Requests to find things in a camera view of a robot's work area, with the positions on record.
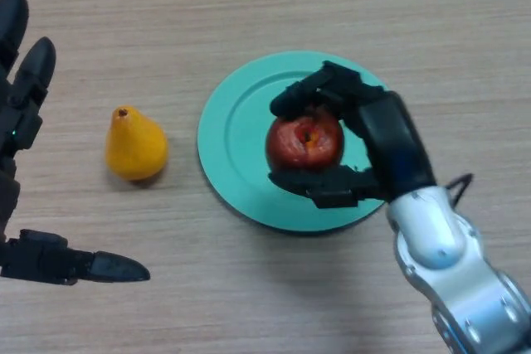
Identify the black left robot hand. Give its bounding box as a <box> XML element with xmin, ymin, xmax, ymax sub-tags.
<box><xmin>0</xmin><ymin>0</ymin><xmax>151</xmax><ymax>287</ymax></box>

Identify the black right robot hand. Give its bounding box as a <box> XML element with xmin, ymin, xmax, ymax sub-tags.
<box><xmin>267</xmin><ymin>60</ymin><xmax>437</xmax><ymax>209</ymax></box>

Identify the red apple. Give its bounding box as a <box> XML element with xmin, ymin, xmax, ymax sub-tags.
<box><xmin>265</xmin><ymin>104</ymin><xmax>345</xmax><ymax>173</ymax></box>

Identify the green round plate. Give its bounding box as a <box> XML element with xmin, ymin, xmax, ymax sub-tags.
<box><xmin>197</xmin><ymin>51</ymin><xmax>395</xmax><ymax>235</ymax></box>

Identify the yellow pear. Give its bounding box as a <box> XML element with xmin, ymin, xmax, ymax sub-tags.
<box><xmin>105</xmin><ymin>105</ymin><xmax>169</xmax><ymax>182</ymax></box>

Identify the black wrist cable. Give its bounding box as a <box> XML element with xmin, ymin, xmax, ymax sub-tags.
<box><xmin>444</xmin><ymin>172</ymin><xmax>475</xmax><ymax>206</ymax></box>

